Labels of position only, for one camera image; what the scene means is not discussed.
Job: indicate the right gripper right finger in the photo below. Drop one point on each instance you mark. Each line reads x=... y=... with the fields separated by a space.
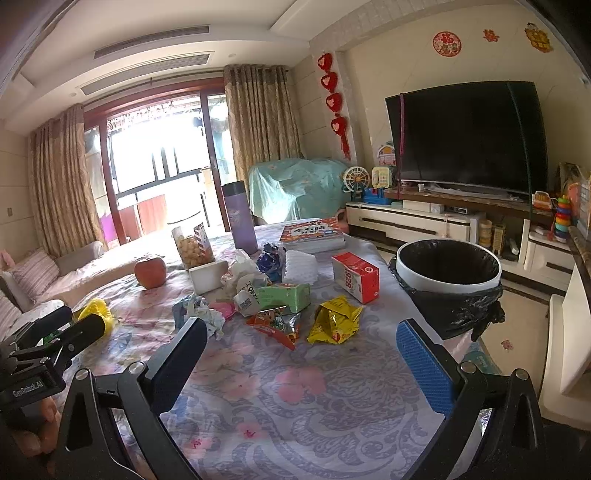
x=513 y=444

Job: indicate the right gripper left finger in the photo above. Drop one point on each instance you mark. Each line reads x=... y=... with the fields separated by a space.
x=89 y=443

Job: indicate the pink plastic lid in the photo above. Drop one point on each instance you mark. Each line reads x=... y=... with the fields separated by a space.
x=227 y=309

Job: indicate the white foam block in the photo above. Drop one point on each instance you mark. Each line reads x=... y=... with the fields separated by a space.
x=206 y=278

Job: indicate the orange snack wrapper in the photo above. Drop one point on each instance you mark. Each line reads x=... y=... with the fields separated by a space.
x=278 y=323

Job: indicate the white red plastic bag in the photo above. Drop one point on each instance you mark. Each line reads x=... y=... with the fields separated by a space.
x=242 y=273

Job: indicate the yellow snack wrapper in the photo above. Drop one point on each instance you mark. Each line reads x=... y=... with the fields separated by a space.
x=336 y=321

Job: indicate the green tissue pack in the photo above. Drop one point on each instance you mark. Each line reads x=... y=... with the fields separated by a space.
x=294 y=297

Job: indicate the blue plastic bag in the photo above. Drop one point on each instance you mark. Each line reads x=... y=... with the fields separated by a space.
x=271 y=261

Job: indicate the red white carton box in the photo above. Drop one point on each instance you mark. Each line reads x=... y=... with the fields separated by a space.
x=357 y=276

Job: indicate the white blue snack bag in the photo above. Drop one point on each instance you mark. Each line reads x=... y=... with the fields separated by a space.
x=246 y=301

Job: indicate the white trash bin black liner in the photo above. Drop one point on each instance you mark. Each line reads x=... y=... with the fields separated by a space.
x=456 y=285

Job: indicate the person's left hand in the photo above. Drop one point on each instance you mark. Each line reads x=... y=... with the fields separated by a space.
x=44 y=439

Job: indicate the pink striped sofa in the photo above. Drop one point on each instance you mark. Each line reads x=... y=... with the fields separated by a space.
x=40 y=283

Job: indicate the yellow toy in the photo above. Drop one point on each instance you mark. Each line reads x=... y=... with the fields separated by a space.
x=99 y=307

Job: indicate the red apple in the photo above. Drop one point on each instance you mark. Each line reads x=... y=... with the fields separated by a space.
x=150 y=273

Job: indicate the left beige curtain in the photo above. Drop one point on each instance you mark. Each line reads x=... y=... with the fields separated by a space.
x=62 y=204

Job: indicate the beige curtain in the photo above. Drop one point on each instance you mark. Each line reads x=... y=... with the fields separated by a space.
x=262 y=118
x=62 y=204

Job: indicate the floral tablecloth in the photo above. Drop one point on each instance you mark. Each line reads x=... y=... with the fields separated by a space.
x=254 y=409

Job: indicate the clear snack jar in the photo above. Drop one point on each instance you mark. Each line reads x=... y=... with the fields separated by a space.
x=193 y=245

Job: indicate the white TV cabinet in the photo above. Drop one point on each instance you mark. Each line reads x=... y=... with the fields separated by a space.
x=547 y=262

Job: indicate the purple thermos bottle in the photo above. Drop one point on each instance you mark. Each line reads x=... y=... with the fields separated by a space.
x=239 y=216

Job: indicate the stack of children's books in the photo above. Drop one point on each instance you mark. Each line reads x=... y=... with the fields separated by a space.
x=313 y=236

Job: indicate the teal covered armchair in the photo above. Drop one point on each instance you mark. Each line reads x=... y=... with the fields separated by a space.
x=295 y=188

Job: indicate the toy telephone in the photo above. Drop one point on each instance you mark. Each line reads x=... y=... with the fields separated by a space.
x=382 y=177

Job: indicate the toy ferris wheel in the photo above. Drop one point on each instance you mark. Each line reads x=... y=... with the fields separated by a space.
x=355 y=180

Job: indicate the black flat television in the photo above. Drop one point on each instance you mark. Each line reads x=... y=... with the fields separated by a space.
x=487 y=134

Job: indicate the right beige curtain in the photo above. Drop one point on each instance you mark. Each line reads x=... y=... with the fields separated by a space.
x=262 y=118

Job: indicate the red heart hanging decoration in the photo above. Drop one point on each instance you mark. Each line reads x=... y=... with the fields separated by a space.
x=339 y=123

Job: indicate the round red paper cutout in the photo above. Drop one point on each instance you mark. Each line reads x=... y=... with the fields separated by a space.
x=447 y=44

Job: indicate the rainbow stacking ring toy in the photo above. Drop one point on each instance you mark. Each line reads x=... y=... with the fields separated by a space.
x=562 y=219

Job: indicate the yellow wall sticker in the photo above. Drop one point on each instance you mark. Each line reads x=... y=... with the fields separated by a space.
x=538 y=38

